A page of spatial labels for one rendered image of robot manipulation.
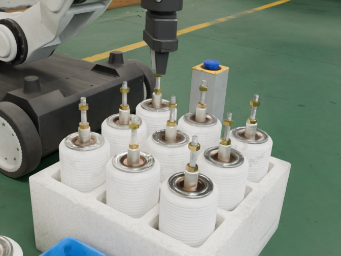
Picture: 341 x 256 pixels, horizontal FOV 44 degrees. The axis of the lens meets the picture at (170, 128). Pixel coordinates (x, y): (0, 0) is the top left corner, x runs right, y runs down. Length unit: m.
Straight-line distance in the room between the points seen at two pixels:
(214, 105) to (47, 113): 0.43
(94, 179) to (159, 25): 0.33
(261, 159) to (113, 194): 0.31
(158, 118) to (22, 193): 0.41
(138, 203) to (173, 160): 0.12
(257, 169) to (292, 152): 0.54
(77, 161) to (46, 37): 0.58
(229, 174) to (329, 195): 0.52
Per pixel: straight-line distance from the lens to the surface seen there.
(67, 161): 0.79
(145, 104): 0.97
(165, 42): 0.87
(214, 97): 1.05
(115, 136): 0.86
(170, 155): 0.79
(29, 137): 1.09
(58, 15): 1.17
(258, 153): 0.85
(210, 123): 0.90
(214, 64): 1.05
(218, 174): 0.74
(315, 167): 1.34
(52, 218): 0.85
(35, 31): 1.31
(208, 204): 0.66
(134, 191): 0.72
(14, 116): 1.10
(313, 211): 1.14
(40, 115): 1.12
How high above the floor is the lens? 0.63
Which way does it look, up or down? 26 degrees down
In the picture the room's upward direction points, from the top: 4 degrees clockwise
